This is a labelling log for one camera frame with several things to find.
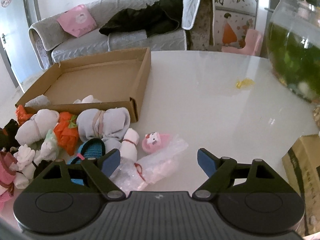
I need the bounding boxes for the blue knitted slipper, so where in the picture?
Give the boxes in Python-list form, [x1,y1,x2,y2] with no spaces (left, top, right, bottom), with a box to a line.
[67,138,106,186]

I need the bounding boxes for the clear plastic bag bundle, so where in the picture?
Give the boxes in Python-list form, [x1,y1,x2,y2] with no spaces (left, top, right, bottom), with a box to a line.
[110,135,188,195]

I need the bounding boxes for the white green sock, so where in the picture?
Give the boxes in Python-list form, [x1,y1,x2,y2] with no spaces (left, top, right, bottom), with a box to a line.
[40,129,60,161]

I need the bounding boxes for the orange sock bundle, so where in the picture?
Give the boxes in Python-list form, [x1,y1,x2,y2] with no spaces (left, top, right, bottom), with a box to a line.
[15,105,33,126]
[53,112,79,156]

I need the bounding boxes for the grey sock bundle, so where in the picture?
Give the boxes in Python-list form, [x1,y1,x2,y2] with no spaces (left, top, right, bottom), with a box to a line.
[76,107,130,152]

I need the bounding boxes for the white sock roll red band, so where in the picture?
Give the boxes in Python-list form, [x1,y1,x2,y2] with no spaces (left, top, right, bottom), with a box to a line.
[119,128,139,162]

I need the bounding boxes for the pink cat toy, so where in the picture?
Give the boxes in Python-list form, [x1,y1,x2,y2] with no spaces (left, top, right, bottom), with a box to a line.
[142,132,171,154]

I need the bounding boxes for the pale pink sock bundle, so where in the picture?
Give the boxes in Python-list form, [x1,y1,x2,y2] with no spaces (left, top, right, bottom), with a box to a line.
[15,109,60,146]

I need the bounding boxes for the pink fluffy socks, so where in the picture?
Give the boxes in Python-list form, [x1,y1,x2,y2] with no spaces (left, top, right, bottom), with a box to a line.
[0,151,17,210]

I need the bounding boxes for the black fluffy sock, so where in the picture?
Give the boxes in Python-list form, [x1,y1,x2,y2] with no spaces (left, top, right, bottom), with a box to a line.
[0,119,20,153]

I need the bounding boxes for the gold brown box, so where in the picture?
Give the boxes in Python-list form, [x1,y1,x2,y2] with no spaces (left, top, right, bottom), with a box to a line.
[282,134,319,237]

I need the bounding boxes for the white sock in box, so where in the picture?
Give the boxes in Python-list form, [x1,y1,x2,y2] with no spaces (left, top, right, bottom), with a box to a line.
[73,95,101,104]

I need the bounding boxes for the yellow scrap on table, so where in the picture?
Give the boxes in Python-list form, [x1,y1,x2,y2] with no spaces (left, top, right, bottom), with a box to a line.
[235,78,255,89]

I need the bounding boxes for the brown cardboard box tray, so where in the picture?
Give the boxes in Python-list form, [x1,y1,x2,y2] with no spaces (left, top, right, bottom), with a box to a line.
[15,48,151,122]

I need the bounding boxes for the grey covered sofa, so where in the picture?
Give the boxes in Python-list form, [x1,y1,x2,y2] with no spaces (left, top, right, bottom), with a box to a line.
[29,0,215,69]

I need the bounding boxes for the pink child chair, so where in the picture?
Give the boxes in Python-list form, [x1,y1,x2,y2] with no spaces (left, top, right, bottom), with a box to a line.
[221,29,263,56]

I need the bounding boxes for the glass fish bowl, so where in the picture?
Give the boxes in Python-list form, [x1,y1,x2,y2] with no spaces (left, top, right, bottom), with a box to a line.
[267,0,319,103]

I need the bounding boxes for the pink square cushion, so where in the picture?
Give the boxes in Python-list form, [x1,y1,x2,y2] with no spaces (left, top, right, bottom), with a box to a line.
[57,4,97,37]

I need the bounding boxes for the black clothes on sofa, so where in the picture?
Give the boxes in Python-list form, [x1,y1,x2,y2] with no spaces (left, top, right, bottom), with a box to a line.
[99,0,183,37]

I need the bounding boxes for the painted folding screen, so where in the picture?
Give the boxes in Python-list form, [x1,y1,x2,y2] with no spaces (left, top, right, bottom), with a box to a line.
[214,0,258,51]

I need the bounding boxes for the grey door with sticker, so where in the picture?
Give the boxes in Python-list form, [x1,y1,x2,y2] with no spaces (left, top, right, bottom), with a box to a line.
[1,0,41,92]

